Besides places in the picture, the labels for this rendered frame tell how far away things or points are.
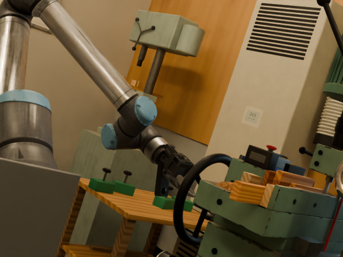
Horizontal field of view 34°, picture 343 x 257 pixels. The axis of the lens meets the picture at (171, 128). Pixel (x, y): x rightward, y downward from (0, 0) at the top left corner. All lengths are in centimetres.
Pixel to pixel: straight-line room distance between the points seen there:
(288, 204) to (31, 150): 64
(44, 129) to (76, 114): 290
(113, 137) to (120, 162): 156
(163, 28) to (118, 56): 94
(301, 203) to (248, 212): 14
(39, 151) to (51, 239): 22
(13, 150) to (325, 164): 78
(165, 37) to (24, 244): 235
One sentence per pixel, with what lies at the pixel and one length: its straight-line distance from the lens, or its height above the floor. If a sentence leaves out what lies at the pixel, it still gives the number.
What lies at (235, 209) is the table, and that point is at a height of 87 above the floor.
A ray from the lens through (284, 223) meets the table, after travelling 130.
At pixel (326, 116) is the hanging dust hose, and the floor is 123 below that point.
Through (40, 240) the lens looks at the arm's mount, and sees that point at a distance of 148.
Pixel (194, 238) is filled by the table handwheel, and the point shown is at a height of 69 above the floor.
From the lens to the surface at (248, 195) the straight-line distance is 121.
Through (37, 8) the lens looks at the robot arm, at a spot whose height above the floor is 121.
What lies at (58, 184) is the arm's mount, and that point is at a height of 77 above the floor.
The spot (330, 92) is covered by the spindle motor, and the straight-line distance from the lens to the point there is 147.
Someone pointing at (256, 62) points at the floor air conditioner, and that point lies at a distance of 319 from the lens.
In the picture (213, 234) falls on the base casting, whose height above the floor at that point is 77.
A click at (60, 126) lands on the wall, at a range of 438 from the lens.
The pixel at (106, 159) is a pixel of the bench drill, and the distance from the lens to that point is 350.
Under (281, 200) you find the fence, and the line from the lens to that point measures 125.
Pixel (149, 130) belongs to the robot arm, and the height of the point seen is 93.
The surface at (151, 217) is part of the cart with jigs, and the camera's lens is 259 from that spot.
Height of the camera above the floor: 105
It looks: 2 degrees down
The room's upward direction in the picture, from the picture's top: 18 degrees clockwise
